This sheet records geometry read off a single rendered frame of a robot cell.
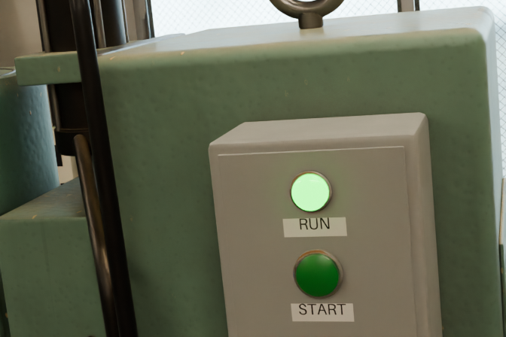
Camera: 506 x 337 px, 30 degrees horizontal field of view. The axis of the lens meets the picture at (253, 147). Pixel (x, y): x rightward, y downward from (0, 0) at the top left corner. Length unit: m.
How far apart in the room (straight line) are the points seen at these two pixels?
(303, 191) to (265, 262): 0.04
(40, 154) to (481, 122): 0.33
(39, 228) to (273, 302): 0.20
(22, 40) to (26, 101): 1.64
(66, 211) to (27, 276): 0.05
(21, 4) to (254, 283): 1.88
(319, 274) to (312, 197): 0.04
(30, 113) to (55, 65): 0.06
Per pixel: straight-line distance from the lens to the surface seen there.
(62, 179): 2.18
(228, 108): 0.51
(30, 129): 0.67
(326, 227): 0.44
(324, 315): 0.46
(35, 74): 0.63
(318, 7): 0.60
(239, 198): 0.45
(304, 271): 0.45
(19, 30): 2.31
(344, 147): 0.43
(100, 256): 0.54
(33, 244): 0.62
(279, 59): 0.50
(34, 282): 0.63
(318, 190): 0.43
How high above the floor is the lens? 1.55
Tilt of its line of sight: 10 degrees down
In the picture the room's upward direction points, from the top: 6 degrees counter-clockwise
